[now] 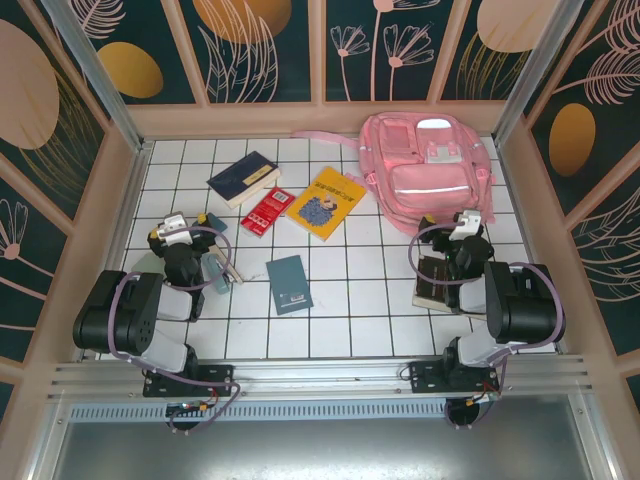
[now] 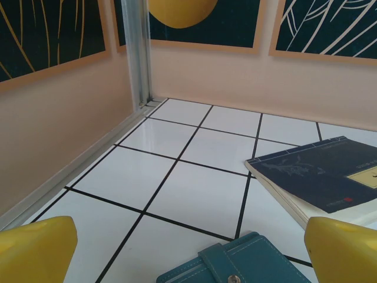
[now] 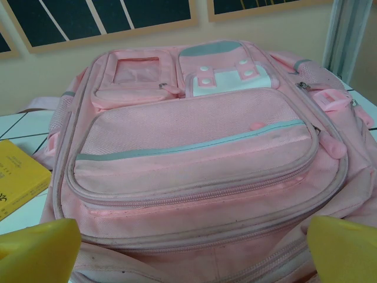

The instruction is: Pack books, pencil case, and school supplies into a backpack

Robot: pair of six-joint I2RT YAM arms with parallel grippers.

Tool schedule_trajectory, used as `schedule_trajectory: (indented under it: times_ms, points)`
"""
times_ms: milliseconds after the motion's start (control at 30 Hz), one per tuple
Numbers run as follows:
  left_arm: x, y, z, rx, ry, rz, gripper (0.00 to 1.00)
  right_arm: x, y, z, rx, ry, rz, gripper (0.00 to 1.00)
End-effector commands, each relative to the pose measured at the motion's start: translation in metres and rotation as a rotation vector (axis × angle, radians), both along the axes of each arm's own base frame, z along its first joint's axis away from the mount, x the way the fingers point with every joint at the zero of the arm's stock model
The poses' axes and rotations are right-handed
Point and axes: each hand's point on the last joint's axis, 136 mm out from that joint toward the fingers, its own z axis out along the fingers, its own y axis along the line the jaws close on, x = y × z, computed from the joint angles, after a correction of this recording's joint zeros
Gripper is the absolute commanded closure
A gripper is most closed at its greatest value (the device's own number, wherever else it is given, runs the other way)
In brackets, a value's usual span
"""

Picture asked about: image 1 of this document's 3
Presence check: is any yellow book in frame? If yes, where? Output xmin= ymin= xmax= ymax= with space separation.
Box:
xmin=284 ymin=166 xmax=368 ymax=243

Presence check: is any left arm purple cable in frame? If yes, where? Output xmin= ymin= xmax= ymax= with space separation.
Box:
xmin=107 ymin=224 xmax=242 ymax=435

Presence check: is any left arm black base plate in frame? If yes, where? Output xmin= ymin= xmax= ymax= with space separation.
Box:
xmin=143 ymin=363 xmax=236 ymax=399

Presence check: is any aluminium corner post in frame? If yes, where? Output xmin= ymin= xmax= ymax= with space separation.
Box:
xmin=492 ymin=0 xmax=586 ymax=146
xmin=40 ymin=0 xmax=154 ymax=153

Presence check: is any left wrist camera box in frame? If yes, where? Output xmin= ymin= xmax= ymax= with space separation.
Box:
xmin=157 ymin=213 xmax=195 ymax=247

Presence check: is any pink backpack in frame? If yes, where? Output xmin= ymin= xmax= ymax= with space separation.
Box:
xmin=291 ymin=112 xmax=496 ymax=236

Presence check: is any teal stapler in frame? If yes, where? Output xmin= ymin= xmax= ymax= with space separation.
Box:
xmin=202 ymin=244 xmax=245 ymax=296

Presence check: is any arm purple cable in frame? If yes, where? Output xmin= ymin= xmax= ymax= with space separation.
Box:
xmin=408 ymin=223 xmax=566 ymax=401
xmin=107 ymin=224 xmax=242 ymax=435

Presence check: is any teal thin notebook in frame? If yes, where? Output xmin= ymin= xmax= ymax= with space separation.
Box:
xmin=265 ymin=254 xmax=315 ymax=317

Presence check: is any dark brown book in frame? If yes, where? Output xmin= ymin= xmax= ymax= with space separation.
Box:
xmin=411 ymin=254 xmax=489 ymax=321

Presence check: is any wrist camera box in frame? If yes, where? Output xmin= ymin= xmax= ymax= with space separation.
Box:
xmin=448 ymin=208 xmax=485 ymax=242
xmin=157 ymin=213 xmax=195 ymax=247

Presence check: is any aluminium mounting rail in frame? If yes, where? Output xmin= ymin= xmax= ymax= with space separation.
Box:
xmin=47 ymin=353 xmax=596 ymax=402

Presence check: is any red booklet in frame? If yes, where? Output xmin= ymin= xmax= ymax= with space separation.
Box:
xmin=239 ymin=186 xmax=295 ymax=235

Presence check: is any aluminium side rail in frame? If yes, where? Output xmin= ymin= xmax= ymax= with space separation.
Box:
xmin=492 ymin=139 xmax=571 ymax=357
xmin=74 ymin=141 xmax=154 ymax=362

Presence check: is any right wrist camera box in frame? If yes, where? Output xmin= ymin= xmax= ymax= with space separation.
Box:
xmin=448 ymin=208 xmax=485 ymax=242

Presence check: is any slotted metal cable tray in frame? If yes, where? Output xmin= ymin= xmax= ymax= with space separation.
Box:
xmin=67 ymin=402 xmax=576 ymax=425

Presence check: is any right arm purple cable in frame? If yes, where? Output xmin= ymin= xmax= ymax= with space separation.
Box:
xmin=408 ymin=223 xmax=566 ymax=401

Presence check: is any navy blue thick book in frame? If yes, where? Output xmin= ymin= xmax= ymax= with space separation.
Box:
xmin=206 ymin=150 xmax=282 ymax=210

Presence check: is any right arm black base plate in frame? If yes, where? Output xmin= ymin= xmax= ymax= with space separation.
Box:
xmin=408 ymin=359 xmax=501 ymax=396

